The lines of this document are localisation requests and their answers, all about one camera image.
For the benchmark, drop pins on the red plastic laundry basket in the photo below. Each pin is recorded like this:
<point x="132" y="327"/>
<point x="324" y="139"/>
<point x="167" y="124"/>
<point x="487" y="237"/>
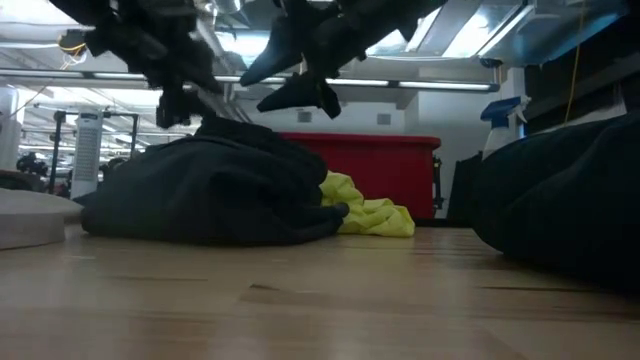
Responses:
<point x="400" y="170"/>

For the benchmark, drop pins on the black garment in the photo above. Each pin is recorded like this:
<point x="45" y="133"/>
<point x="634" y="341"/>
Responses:
<point x="210" y="195"/>

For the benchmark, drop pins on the black pole stand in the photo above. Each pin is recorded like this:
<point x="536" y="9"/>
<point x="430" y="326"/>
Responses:
<point x="56" y="150"/>

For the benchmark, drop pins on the black bag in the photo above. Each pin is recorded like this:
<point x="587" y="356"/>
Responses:
<point x="462" y="190"/>

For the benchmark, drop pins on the white Houston tote bag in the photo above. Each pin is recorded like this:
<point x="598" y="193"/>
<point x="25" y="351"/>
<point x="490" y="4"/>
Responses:
<point x="30" y="220"/>

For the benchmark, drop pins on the yellow-green shirt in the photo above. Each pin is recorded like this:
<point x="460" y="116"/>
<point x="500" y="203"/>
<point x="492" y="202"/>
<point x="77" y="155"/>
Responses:
<point x="370" y="217"/>

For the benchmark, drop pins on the dark denim jeans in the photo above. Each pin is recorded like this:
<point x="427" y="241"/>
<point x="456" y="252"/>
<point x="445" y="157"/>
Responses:
<point x="575" y="200"/>

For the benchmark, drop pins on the white tower fan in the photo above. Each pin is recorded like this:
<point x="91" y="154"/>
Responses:
<point x="87" y="150"/>

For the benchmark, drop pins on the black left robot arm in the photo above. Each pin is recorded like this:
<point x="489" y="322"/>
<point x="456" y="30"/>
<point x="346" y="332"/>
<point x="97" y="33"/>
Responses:
<point x="80" y="10"/>

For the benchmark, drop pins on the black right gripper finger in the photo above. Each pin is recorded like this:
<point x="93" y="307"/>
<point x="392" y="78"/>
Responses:
<point x="300" y="95"/>
<point x="272" y="55"/>

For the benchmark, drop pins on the blue spray bottle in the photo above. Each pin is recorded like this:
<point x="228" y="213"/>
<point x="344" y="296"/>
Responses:
<point x="500" y="112"/>

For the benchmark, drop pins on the black aluminium table frame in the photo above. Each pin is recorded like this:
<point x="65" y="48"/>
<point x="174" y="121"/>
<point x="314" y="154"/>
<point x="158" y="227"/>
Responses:
<point x="440" y="221"/>

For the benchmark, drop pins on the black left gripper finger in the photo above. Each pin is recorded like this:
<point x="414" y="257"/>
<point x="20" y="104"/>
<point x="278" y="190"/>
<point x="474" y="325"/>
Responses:
<point x="172" y="107"/>

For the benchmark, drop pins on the long ceiling light bar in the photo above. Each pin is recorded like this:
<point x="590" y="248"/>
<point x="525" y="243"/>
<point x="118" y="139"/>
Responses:
<point x="440" y="86"/>

